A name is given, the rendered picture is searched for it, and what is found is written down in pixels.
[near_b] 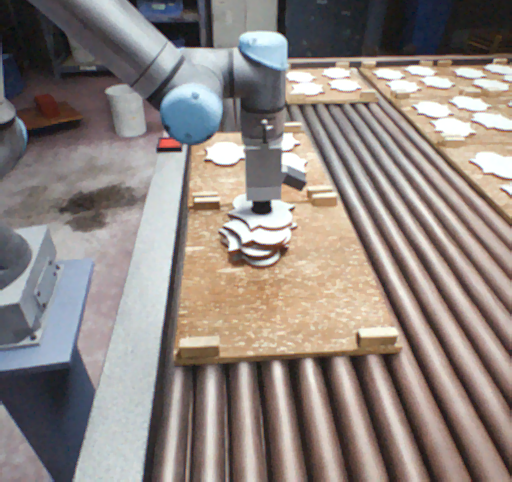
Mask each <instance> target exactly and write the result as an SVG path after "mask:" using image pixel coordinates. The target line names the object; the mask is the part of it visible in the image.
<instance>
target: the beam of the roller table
mask: <svg viewBox="0 0 512 482"><path fill-rule="evenodd" d="M189 151H190V146H188V145H184V148H183V152H161V153H158V158H156V162H155V166H154V170H153V174H152V178H151V183H150V187H149V191H148V195H147V199H146V203H144V208H143V212H142V215H141V220H140V224H139V228H138V233H137V236H136V240H135V245H134V249H133V253H131V258H130V261H129V265H128V270H127V274H126V278H125V282H124V286H123V290H122V295H121V299H119V304H118V307H117V311H116V315H115V320H114V324H113V327H112V332H111V336H110V340H109V345H108V349H106V352H105V357H104V361H103V365H102V370H101V373H100V377H99V382H98V386H97V391H96V394H94V398H93V402H92V407H91V411H90V416H89V419H88V423H87V427H86V432H85V436H84V439H83V444H81V448H80V453H79V457H78V461H77V464H76V469H75V473H74V478H73V482H149V479H150V470H151V461H152V452H153V444H154V434H155V425H156V417H158V408H159V399H160V391H161V382H162V372H163V363H164V355H165V346H166V337H167V329H168V320H169V310H171V301H172V293H173V284H174V275H175V267H176V258H177V248H178V239H179V231H180V222H181V213H183V205H184V196H185V186H186V177H187V169H188V160H189Z"/></svg>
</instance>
